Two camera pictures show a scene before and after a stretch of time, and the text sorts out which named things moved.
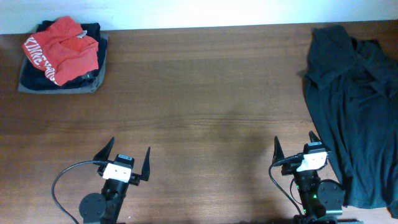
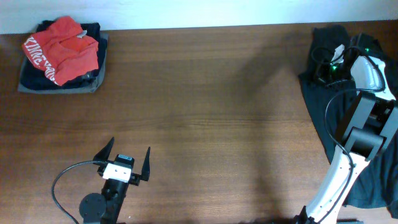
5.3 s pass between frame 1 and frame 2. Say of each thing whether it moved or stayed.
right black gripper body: moved
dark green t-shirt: stayed
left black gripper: stayed
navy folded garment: stayed
